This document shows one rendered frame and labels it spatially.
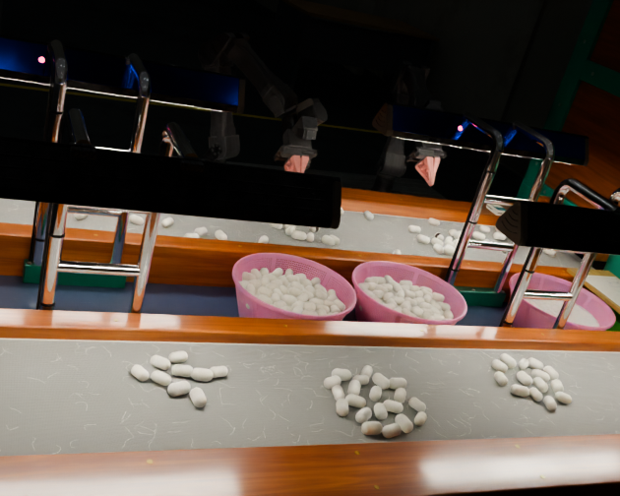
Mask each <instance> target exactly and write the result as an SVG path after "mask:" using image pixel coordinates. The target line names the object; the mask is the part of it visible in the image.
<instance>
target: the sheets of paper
mask: <svg viewBox="0 0 620 496"><path fill-rule="evenodd" d="M586 281H587V282H588V283H590V284H591V285H592V286H594V287H595V288H596V289H598V290H599V291H600V292H602V293H603V294H604V295H606V296H607V297H608V298H609V299H611V300H612V301H613V302H615V303H616V304H617V305H619V306H620V279H618V278H617V277H604V276H587V278H586Z"/></svg>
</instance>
